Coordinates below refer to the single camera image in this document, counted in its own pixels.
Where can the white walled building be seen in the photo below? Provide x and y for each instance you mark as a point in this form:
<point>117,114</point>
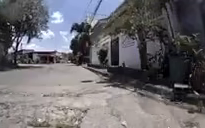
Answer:
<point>123,43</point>

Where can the dark tall trees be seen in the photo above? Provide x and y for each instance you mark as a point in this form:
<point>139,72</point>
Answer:
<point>79,41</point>

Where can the grey concrete road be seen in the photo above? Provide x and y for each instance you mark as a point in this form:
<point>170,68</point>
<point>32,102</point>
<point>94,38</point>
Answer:
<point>66,96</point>

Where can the low building with red roof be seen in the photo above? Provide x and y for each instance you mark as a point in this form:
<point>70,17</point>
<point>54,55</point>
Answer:
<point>40,56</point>

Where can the kerbside strip with plants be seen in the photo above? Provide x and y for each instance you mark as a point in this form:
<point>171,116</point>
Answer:
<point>163,83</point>

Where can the large leafy tree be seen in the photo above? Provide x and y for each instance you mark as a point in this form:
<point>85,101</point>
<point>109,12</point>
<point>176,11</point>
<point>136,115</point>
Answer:
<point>16,23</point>

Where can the tree beside white wall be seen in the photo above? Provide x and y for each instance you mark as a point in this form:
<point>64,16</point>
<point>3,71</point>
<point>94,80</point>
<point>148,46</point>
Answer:
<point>140,26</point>

